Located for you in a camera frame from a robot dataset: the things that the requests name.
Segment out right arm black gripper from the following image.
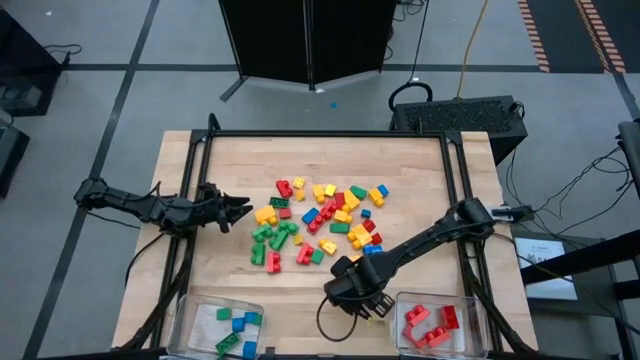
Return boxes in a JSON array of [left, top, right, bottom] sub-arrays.
[[323, 255, 396, 321]]

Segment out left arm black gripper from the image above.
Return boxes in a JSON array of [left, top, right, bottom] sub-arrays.
[[198, 182, 254, 234]]

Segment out large yellow stud block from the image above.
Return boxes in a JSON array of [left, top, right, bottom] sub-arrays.
[[347, 224, 374, 251]]

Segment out clear plastic bin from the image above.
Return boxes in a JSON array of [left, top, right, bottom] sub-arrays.
[[389, 290, 490, 359], [167, 293, 267, 360]]

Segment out black folding partition screen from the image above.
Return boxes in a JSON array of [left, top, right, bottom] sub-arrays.
[[218, 0, 399, 104]]

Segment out white printed sheet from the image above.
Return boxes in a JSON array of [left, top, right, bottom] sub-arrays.
[[513, 235, 579, 302]]

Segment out black perforated computer case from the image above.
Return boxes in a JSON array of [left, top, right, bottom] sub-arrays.
[[388, 94, 530, 166]]

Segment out black metal beam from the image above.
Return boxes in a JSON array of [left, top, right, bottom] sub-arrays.
[[519, 228, 640, 302]]

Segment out black equipment box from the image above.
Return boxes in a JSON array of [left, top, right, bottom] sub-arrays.
[[0, 112, 31, 200]]

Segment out black cabinet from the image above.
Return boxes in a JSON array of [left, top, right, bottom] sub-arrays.
[[0, 7, 64, 118]]

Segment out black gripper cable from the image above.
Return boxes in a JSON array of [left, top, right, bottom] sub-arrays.
[[315, 295, 359, 344]]

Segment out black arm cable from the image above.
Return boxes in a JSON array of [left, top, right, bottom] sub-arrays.
[[123, 231, 169, 290]]

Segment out black looped cable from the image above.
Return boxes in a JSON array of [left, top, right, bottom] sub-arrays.
[[387, 0, 434, 114]]

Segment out black floor cables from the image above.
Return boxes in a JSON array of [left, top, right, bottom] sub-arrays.
[[503, 144, 636, 237]]

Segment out yellow cable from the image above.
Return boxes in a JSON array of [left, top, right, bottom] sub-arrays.
[[455, 0, 490, 99]]

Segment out black post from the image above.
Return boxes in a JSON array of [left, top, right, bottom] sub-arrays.
[[617, 118, 640, 201]]

